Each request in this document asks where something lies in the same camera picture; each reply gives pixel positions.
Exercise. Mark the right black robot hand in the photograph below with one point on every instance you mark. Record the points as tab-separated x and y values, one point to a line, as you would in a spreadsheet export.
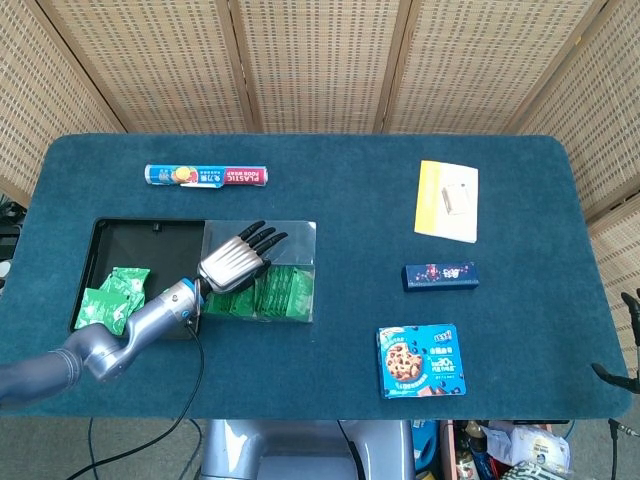
617	377

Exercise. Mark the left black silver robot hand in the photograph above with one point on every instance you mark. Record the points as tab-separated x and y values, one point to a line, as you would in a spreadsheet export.
230	265

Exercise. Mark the clear box of green packets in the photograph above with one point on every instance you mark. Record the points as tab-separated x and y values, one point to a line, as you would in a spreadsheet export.
295	240

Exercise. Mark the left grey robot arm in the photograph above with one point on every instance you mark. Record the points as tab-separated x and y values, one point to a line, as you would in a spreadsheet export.
150	315

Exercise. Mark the row of green tea packets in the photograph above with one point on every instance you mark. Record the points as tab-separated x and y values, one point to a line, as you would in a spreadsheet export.
235	302

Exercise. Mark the green tea bag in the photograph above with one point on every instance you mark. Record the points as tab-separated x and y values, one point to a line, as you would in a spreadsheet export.
97	310
135	280
122	300
301	295

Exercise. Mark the black plastic tray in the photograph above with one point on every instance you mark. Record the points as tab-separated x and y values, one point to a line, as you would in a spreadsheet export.
125	245

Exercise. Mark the blue chocolate cookie box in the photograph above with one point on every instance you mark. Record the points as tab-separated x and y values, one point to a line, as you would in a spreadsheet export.
420	365

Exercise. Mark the dark blue narrow box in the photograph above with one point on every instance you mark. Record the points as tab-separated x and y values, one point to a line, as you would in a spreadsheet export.
440	277

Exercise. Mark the plastic food wrap roll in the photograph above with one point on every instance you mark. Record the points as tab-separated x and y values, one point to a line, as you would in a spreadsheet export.
240	176

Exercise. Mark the blue felt table cover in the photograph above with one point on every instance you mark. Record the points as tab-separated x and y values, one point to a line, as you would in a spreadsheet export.
325	360

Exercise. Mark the red crate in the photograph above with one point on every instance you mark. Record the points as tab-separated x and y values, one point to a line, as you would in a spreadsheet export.
447	450

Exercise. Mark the grey robot torso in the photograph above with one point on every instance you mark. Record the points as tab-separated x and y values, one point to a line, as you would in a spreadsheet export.
300	450

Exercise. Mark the blue plastic container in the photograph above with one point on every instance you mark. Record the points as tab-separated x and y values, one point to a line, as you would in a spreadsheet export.
425	445

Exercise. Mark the yellow white booklet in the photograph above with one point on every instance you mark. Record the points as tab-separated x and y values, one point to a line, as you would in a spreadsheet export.
450	225

